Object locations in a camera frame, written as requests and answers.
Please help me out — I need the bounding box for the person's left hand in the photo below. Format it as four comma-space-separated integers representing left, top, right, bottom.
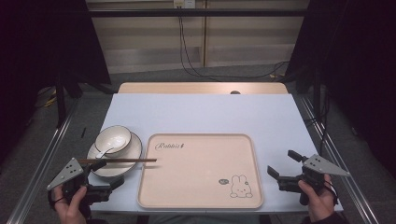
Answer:
50, 185, 89, 224

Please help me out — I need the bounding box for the yellow cable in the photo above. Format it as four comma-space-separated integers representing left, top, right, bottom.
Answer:
42, 89, 59, 108

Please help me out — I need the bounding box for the white ceramic plate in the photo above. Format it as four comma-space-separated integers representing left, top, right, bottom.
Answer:
86, 132, 144, 178

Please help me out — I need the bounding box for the dark brown chopstick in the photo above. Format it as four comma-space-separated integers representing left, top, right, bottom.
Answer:
78, 160, 157, 164
78, 158, 158, 162

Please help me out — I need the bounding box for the person's right hand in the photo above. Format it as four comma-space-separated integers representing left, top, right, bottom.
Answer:
297, 174, 339, 223

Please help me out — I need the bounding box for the black hanging cable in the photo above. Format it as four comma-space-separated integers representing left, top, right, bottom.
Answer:
177, 15, 290, 80

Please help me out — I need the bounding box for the black metal stand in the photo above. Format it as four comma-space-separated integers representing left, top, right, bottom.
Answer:
55, 74, 68, 129
312, 67, 322, 119

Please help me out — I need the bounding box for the white ceramic spoon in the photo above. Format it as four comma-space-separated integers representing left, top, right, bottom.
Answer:
95, 139, 126, 160

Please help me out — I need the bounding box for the white wall socket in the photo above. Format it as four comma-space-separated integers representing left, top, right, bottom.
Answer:
173, 0, 197, 9

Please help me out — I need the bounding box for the dark curtain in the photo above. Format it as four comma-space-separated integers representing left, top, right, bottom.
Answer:
284, 0, 396, 175
0, 0, 112, 166

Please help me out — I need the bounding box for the white table mat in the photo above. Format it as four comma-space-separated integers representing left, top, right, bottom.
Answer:
89, 92, 344, 215

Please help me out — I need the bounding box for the person's grey clothing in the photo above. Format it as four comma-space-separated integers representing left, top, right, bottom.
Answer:
148, 214, 260, 224

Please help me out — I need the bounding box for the black horizontal frame bar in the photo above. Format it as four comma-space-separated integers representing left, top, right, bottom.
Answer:
88, 8, 308, 19

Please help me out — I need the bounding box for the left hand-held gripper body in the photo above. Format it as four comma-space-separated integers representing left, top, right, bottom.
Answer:
46, 157, 112, 205

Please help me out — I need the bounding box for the light wooden table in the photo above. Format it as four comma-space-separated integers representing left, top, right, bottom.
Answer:
118, 81, 290, 95

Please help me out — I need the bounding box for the white ceramic bowl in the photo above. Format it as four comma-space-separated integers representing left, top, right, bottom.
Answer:
94, 125, 133, 155

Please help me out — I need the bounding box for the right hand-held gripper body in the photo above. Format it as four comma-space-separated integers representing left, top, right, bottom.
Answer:
276, 154, 351, 196

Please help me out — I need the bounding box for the pink tray with rabbit print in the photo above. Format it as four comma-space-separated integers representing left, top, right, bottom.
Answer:
136, 133, 265, 210

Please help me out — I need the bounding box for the aluminium floor rail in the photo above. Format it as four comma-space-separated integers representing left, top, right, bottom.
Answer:
298, 92, 381, 224
6, 98, 82, 224

